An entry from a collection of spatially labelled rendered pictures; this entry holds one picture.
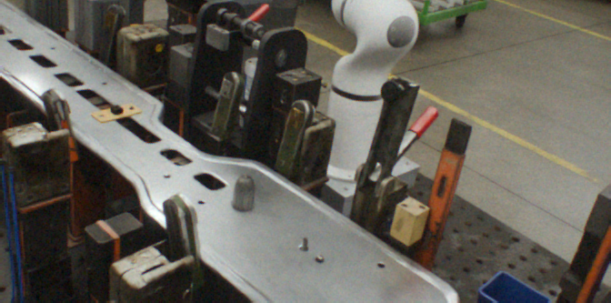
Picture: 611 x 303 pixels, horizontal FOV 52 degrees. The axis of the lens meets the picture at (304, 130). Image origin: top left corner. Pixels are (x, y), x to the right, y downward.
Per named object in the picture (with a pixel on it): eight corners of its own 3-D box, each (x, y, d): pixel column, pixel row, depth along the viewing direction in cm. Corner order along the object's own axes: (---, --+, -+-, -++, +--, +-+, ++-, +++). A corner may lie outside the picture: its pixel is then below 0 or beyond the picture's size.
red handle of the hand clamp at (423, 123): (359, 172, 93) (422, 99, 98) (362, 180, 95) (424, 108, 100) (381, 185, 91) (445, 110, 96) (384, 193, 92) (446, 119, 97)
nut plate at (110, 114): (101, 123, 109) (101, 117, 108) (89, 115, 111) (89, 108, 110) (143, 112, 114) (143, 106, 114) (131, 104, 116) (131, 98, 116)
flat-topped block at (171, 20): (159, 148, 162) (165, -25, 142) (185, 140, 168) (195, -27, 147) (182, 166, 157) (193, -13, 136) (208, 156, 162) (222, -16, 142)
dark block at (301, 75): (250, 265, 127) (275, 73, 108) (275, 252, 132) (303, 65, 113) (266, 278, 124) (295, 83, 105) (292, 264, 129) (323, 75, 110)
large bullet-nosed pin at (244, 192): (226, 211, 94) (230, 174, 91) (243, 204, 96) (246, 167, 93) (240, 222, 92) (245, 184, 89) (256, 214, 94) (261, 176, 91)
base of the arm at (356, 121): (338, 134, 161) (350, 66, 153) (399, 165, 151) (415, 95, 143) (287, 156, 148) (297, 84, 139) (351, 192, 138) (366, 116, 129)
